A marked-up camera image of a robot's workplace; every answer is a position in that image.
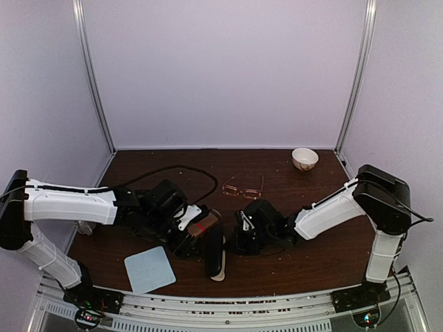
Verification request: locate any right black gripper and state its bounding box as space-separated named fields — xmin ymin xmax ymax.
xmin=223 ymin=225 xmax=275 ymax=255

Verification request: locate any black glasses case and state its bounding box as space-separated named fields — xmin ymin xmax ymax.
xmin=204 ymin=225 xmax=226 ymax=282

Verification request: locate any blue cleaning cloth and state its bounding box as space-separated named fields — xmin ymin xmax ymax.
xmin=124 ymin=246 xmax=177 ymax=295

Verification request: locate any tan glasses case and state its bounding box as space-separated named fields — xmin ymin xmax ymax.
xmin=187 ymin=210 xmax=222 ymax=239

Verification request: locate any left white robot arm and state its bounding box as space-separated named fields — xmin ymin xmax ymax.
xmin=1 ymin=169 xmax=208 ymax=308

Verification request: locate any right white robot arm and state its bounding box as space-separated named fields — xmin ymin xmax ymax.
xmin=229 ymin=165 xmax=412 ymax=306

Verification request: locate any patterned white mug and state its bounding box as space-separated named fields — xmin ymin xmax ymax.
xmin=75 ymin=221 xmax=96 ymax=236

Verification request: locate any white ceramic bowl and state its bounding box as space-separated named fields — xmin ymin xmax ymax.
xmin=291 ymin=147 xmax=319 ymax=172

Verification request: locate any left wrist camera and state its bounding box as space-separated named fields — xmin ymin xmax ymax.
xmin=175 ymin=205 xmax=209 ymax=232

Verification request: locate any front aluminium rail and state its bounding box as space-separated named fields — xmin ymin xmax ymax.
xmin=25 ymin=273 xmax=431 ymax=331

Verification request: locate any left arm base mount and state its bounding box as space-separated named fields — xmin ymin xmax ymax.
xmin=58 ymin=262 xmax=124 ymax=331

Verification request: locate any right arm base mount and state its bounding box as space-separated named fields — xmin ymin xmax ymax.
xmin=331 ymin=271 xmax=401 ymax=331

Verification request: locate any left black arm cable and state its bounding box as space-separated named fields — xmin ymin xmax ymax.
xmin=0 ymin=165 xmax=219 ymax=208

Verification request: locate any left aluminium corner post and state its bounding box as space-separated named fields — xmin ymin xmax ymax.
xmin=72 ymin=0 xmax=116 ymax=154

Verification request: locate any aluminium corner post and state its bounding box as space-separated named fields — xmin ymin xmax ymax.
xmin=72 ymin=0 xmax=116 ymax=154
xmin=334 ymin=0 xmax=378 ymax=156

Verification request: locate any right aluminium corner post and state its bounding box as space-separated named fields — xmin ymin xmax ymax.
xmin=334 ymin=0 xmax=378 ymax=156

